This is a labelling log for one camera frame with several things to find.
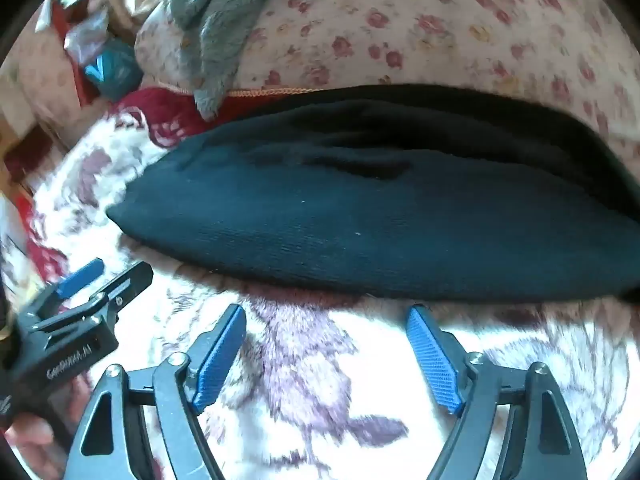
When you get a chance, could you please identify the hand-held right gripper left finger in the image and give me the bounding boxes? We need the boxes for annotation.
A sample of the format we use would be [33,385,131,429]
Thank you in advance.
[62,304,248,480]

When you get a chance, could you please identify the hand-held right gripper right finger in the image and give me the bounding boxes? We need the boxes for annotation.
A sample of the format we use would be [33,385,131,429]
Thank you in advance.
[405,304,588,480]

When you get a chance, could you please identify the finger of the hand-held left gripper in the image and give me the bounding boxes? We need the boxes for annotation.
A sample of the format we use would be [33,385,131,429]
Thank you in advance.
[22,261,154,333]
[35,258,106,306]

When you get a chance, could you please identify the black knit pants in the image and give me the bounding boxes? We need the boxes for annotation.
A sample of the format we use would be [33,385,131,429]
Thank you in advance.
[106,84,640,306]

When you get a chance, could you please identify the person's left hand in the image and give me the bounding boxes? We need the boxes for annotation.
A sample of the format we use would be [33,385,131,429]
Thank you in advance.
[2,410,66,466]

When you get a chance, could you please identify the red and white plush blanket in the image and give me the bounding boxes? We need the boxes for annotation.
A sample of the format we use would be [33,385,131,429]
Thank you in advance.
[0,87,631,480]

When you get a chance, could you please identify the beige floral cloth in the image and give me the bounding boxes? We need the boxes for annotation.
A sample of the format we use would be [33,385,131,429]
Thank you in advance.
[5,25,86,136]

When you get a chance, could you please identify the teal bag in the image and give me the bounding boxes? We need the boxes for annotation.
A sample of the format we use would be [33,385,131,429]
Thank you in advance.
[84,40,143,101]

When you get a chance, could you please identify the clear plastic bag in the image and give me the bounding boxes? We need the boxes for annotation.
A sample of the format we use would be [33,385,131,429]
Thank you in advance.
[62,7,111,61]

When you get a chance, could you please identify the grey towel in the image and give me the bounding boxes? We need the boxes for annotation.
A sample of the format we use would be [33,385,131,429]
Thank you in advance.
[165,0,296,117]

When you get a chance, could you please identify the gold satin cloth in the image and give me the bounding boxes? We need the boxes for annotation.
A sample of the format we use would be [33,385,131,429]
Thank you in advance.
[115,0,173,46]

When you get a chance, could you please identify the floral pink pillow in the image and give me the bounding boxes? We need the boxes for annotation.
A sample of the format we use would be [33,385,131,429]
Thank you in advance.
[135,0,636,146]

